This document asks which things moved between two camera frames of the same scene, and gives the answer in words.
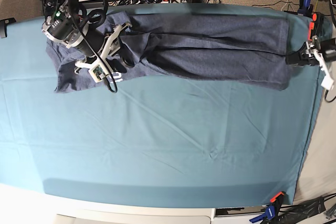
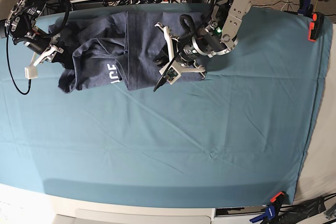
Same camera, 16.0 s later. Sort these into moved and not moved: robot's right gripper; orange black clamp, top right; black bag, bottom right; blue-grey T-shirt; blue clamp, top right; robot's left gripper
Moved: robot's right gripper; blue-grey T-shirt; robot's left gripper
Not moved: orange black clamp, top right; black bag, bottom right; blue clamp, top right
